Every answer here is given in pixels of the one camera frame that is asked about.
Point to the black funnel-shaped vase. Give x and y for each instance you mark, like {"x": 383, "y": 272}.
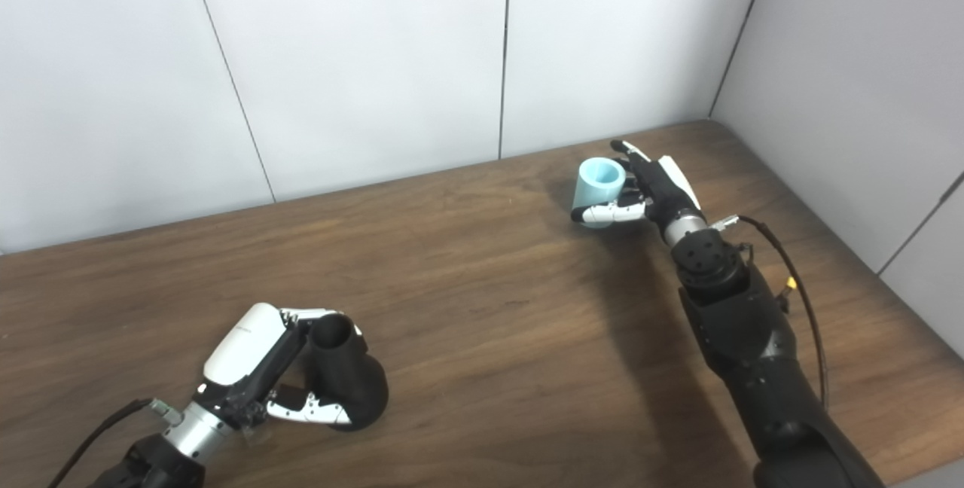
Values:
{"x": 348, "y": 379}

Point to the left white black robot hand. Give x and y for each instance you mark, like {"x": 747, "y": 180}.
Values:
{"x": 245, "y": 352}

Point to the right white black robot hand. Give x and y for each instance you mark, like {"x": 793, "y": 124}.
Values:
{"x": 666, "y": 187}

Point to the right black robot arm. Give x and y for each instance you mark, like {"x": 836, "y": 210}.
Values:
{"x": 761, "y": 352}

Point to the light blue cylinder cup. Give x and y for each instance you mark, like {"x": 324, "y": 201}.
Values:
{"x": 596, "y": 185}

